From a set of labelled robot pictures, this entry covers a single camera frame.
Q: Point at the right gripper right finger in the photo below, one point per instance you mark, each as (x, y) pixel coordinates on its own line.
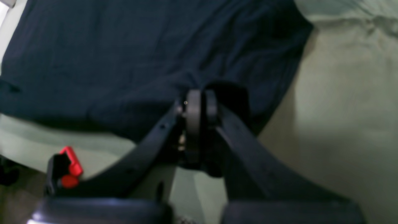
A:
(217, 135)

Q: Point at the blue handled centre clamp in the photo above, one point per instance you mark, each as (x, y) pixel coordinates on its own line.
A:
(63, 171)

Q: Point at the light green table cloth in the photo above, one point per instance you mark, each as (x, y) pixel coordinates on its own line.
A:
(337, 124)

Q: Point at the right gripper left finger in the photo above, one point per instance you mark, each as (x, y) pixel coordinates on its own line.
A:
(128, 172)

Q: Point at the dark navy T-shirt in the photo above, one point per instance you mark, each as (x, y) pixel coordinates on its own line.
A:
(120, 64)

